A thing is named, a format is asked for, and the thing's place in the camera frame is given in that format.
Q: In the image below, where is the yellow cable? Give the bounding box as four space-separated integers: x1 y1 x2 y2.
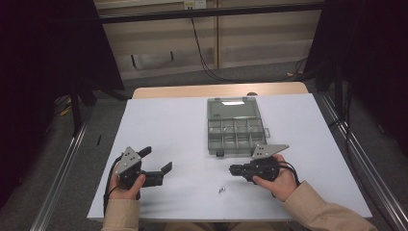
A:
59 97 73 117

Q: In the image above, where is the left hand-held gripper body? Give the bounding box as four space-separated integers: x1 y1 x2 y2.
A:
115 146 152 191

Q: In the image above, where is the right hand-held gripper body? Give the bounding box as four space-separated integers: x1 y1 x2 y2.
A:
243 143 290 185

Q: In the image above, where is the person's right hand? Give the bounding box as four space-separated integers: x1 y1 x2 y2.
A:
252 153 298 202

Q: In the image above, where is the black horizontal bar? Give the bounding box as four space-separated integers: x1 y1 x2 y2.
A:
97 2 325 24

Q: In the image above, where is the white table mat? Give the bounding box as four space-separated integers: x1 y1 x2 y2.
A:
87 92 373 222

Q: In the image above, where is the white wall socket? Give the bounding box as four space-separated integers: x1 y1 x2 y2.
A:
184 0 207 10

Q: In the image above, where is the aluminium floor rail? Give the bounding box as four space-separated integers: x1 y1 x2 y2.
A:
30 105 94 231
319 92 408 231

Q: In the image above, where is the grey plastic compartment box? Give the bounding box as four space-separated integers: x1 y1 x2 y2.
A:
206 96 271 158

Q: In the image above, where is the person's left hand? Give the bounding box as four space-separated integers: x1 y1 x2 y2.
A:
108 163 147 201

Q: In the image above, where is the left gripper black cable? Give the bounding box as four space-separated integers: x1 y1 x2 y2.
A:
103 155 124 216

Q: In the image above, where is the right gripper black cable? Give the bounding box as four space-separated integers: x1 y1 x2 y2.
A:
277 161 301 187

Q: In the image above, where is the black curtain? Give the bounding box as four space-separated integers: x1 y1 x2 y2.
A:
302 0 408 158
0 0 125 206

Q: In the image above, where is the black wall cable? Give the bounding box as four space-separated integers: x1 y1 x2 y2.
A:
189 8 309 84

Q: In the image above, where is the black metal stand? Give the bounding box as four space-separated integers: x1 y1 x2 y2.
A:
333 64 354 136
68 81 129 138

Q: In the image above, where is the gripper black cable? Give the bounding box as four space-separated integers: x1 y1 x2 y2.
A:
277 161 301 187
103 155 124 216

